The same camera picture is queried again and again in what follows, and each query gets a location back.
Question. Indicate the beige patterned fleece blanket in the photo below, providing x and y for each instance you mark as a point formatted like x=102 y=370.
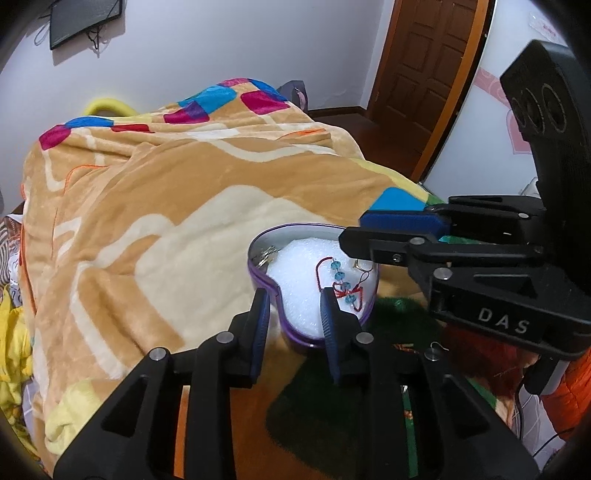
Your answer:
x=138 y=207

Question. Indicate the gold hook earring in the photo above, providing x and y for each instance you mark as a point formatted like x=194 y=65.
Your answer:
x=362 y=266

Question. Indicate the black wall television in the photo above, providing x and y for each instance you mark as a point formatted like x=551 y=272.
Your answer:
x=83 y=21

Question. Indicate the pink heart wall sticker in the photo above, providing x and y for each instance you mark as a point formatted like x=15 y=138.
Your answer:
x=501 y=87

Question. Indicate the grey purple bag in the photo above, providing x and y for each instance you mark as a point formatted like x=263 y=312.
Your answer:
x=295 y=91

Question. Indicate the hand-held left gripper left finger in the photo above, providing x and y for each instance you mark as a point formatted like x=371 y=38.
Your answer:
x=261 y=330

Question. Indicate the yellow plastic object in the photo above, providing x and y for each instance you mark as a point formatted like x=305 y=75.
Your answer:
x=104 y=105

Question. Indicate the person's right forearm orange sleeve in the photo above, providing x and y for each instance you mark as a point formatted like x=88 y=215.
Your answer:
x=570 y=392

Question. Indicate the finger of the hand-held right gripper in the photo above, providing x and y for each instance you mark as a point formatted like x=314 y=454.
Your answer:
x=397 y=222
x=369 y=244

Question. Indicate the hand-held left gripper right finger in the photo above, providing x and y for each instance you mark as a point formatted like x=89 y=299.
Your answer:
x=329 y=334

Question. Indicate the purple heart-shaped tin box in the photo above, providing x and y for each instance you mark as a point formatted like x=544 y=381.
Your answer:
x=263 y=281

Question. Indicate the yellow cloth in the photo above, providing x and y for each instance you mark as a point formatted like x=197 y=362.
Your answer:
x=11 y=350

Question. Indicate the white foam insert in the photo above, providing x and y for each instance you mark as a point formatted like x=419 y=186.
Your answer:
x=295 y=277

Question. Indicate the small silver hook earring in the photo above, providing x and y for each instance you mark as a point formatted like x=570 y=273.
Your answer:
x=438 y=346

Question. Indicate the brown wooden door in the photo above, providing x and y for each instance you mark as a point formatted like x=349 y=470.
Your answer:
x=425 y=69

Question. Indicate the silver jewelry piece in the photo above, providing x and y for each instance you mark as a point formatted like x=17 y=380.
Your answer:
x=268 y=257

